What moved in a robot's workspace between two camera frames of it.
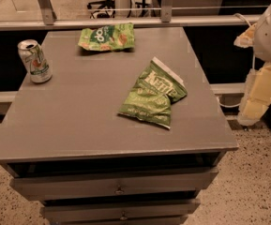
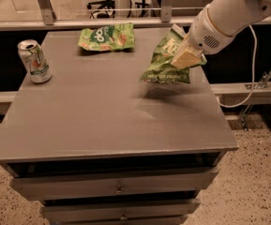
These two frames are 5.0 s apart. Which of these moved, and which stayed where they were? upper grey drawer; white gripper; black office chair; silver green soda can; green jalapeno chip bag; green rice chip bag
Moved: green jalapeno chip bag; white gripper
Stayed: silver green soda can; green rice chip bag; black office chair; upper grey drawer
